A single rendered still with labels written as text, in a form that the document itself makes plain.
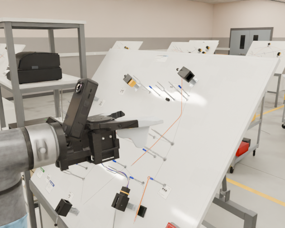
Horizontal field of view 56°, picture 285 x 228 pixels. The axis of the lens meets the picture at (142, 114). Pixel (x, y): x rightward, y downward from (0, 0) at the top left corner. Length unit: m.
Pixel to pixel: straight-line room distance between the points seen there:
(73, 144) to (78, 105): 0.07
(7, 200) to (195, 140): 0.76
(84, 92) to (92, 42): 9.05
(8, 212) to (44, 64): 1.47
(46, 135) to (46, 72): 1.44
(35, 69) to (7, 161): 1.45
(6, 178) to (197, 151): 0.75
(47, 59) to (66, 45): 7.22
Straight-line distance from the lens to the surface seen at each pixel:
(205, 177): 1.01
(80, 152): 0.52
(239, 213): 1.37
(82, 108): 0.50
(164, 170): 1.11
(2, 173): 0.47
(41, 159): 0.48
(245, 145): 4.05
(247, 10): 13.40
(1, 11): 8.52
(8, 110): 4.11
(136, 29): 10.70
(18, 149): 0.47
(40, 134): 0.48
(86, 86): 0.51
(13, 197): 0.50
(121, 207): 1.10
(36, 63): 1.88
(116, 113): 0.62
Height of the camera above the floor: 1.74
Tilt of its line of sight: 16 degrees down
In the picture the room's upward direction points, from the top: straight up
